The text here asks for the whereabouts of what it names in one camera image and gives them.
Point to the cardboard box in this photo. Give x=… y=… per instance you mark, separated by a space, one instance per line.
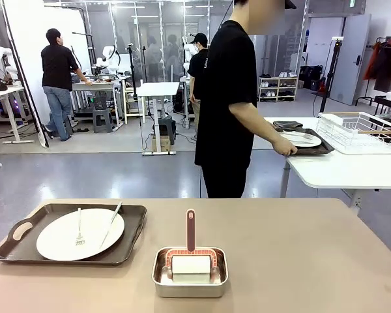
x=161 y=143

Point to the person's right hand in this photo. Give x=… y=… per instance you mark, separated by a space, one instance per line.
x=285 y=148

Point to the white desk with equipment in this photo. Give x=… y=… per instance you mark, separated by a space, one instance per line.
x=3 y=93

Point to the rectangular metal tin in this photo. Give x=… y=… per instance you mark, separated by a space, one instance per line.
x=189 y=290

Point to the dark folded cloth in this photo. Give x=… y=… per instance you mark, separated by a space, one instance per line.
x=288 y=125

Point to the black light stand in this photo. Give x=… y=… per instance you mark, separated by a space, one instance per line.
x=23 y=81

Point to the wooden shoe rack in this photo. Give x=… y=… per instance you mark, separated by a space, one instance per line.
x=278 y=88

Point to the person in black t-shirt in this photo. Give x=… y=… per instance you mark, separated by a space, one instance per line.
x=225 y=98

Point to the grey door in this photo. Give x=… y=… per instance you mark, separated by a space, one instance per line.
x=352 y=58

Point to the white rounded table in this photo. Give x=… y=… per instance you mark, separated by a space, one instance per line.
x=345 y=169

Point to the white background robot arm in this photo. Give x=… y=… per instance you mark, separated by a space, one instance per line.
x=109 y=57

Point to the black tripod with camera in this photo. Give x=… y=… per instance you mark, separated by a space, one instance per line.
x=332 y=71

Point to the silver knife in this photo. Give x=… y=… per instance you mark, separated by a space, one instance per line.
x=112 y=221
x=301 y=141

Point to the dark brown serving tray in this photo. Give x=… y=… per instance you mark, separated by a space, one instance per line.
x=130 y=221
x=322 y=148

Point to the silver fork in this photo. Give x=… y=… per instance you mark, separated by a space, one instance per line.
x=299 y=135
x=79 y=225

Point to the dark hanging coat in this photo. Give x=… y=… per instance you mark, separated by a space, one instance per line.
x=389 y=68

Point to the white desk with robot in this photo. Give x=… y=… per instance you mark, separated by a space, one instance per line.
x=94 y=86

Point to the man in jeans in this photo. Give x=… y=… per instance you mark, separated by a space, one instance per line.
x=57 y=68

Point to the white standing desk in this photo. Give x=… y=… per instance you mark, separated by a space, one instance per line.
x=158 y=88

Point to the person's right forearm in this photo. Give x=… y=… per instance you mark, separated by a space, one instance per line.
x=254 y=125

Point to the black utility cart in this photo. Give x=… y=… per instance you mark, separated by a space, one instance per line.
x=389 y=104

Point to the person with black cap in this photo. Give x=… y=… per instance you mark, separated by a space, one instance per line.
x=198 y=68

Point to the grey plastic stool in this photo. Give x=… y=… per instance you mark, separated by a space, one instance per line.
x=102 y=119

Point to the black plastic stool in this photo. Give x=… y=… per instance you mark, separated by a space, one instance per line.
x=167 y=127

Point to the orange jacket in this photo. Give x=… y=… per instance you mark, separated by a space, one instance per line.
x=371 y=62

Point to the white round plate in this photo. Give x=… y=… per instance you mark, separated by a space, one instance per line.
x=314 y=141
x=58 y=241

